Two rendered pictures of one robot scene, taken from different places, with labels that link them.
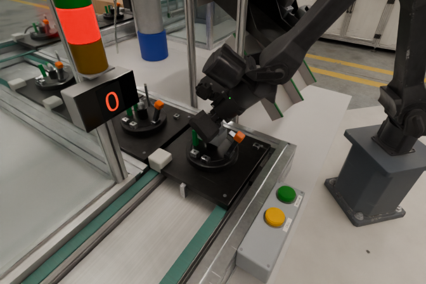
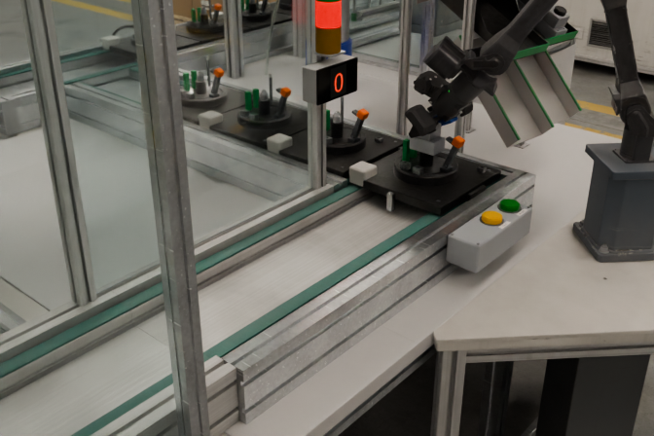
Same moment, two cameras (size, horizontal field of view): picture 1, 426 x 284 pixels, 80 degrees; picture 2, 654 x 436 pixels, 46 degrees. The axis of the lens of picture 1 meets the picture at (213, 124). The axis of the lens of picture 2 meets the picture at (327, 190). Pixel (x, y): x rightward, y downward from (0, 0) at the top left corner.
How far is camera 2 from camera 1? 108 cm
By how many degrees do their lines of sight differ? 13
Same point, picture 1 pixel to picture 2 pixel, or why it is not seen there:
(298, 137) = (552, 188)
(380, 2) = not seen: outside the picture
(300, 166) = (546, 213)
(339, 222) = (579, 258)
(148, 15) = not seen: hidden behind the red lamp
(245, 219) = (459, 219)
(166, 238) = (372, 236)
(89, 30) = (337, 18)
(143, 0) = not seen: outside the picture
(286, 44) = (501, 37)
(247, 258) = (457, 239)
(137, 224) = (338, 227)
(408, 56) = (615, 52)
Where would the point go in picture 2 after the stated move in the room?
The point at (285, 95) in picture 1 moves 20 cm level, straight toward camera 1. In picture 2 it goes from (529, 121) to (509, 150)
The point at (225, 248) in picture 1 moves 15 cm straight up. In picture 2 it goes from (436, 233) to (442, 161)
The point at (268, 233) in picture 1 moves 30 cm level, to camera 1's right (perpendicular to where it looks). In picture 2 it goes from (482, 228) to (644, 238)
